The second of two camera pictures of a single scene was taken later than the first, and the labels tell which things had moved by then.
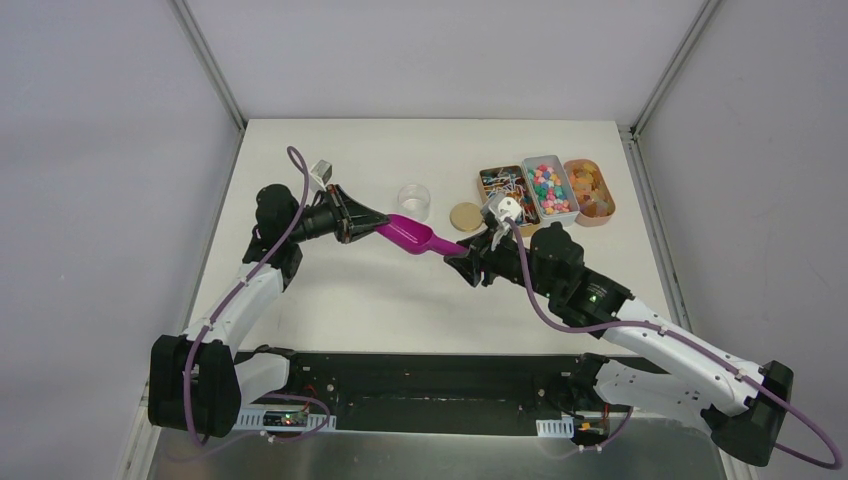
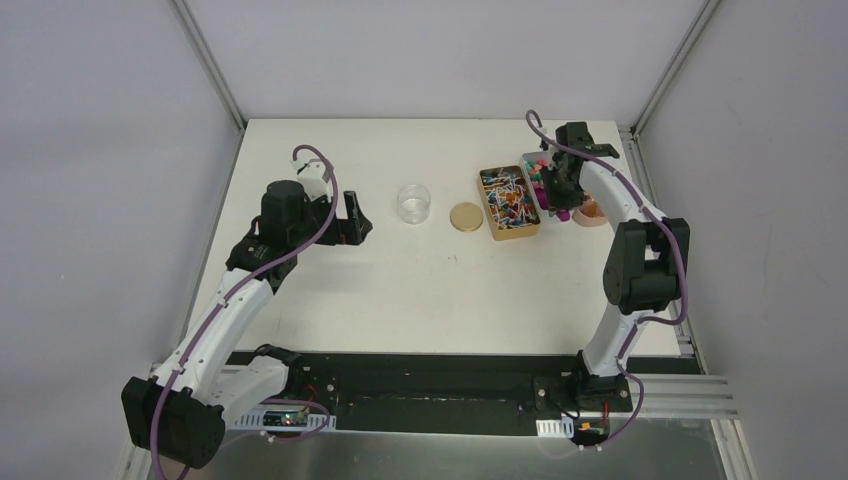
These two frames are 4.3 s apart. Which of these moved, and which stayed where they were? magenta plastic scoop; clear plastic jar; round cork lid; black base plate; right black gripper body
Moved: magenta plastic scoop; right black gripper body
Stayed: round cork lid; clear plastic jar; black base plate
